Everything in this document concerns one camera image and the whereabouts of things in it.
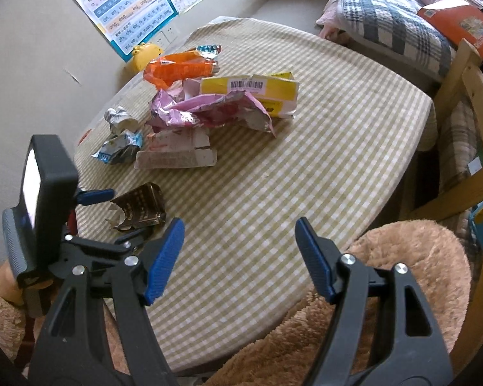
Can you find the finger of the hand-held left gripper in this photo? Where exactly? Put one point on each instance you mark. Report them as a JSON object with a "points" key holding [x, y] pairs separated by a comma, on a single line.
{"points": [[100, 251], [96, 197]]}

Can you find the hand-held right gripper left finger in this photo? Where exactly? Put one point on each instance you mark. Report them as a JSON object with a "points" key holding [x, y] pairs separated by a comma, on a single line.
{"points": [[165, 257]]}

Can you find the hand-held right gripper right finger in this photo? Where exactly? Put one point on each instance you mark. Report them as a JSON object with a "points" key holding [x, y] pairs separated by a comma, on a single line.
{"points": [[314, 257]]}

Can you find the dark brown box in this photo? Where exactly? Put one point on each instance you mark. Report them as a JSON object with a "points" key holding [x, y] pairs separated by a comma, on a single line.
{"points": [[145, 205]]}

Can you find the blue silver snack wrapper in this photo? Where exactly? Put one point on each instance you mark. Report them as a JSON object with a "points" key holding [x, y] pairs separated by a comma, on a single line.
{"points": [[118, 148]]}

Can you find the pale torn cardboard box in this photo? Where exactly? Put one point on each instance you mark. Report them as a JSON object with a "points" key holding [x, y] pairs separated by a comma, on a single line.
{"points": [[173, 157]]}

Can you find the pink foil wrapper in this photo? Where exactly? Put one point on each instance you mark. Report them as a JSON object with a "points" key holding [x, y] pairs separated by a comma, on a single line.
{"points": [[209, 106]]}

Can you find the orange snack wrapper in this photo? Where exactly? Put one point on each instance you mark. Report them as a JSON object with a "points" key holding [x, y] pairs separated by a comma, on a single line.
{"points": [[173, 68]]}

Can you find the yellow cardboard box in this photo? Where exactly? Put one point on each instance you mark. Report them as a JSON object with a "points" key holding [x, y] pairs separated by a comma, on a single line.
{"points": [[261, 88]]}

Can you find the small silver blue wrapper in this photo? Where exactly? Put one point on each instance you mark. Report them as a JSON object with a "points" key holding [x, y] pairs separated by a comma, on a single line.
{"points": [[208, 51]]}

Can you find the orange round sticker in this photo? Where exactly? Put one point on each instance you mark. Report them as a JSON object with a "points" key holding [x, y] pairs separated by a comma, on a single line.
{"points": [[84, 137]]}

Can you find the beige checked tablecloth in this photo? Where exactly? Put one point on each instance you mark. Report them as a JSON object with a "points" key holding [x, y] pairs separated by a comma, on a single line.
{"points": [[306, 161]]}

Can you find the yellow duck toy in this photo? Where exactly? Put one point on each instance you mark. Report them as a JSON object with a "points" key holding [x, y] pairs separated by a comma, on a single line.
{"points": [[145, 58]]}

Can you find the pink bedsheet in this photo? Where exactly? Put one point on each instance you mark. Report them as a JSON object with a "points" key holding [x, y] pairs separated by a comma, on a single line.
{"points": [[332, 24]]}

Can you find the wooden chair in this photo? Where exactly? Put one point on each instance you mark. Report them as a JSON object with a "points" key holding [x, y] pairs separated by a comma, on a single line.
{"points": [[467, 72]]}

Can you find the blue plaid bed blanket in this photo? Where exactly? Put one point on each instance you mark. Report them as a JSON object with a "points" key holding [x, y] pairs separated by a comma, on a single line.
{"points": [[386, 16]]}

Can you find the red book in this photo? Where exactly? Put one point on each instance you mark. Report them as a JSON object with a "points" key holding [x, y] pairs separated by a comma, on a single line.
{"points": [[463, 28]]}

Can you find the white wall outlet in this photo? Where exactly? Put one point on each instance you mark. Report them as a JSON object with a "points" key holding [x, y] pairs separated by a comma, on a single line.
{"points": [[165, 37]]}

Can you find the blue alphabet wall poster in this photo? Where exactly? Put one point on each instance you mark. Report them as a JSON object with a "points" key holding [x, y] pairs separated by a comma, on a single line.
{"points": [[116, 8]]}

